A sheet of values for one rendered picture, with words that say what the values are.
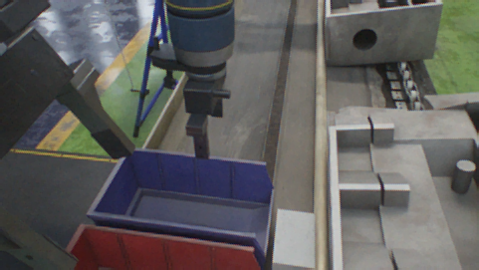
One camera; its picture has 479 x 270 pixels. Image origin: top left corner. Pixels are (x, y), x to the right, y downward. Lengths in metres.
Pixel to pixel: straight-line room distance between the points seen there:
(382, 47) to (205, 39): 0.94
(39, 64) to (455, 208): 0.73
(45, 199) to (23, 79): 1.30
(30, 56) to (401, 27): 1.23
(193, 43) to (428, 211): 0.49
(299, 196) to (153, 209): 0.36
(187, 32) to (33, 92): 0.30
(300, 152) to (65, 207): 0.93
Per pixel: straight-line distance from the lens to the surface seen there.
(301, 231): 0.74
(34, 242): 0.32
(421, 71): 1.48
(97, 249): 0.78
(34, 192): 1.66
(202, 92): 0.60
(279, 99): 1.24
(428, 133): 0.87
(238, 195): 0.86
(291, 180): 0.95
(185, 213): 0.89
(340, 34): 1.38
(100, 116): 0.39
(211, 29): 0.57
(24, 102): 0.32
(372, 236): 0.69
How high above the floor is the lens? 1.45
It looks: 41 degrees down
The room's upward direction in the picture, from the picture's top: straight up
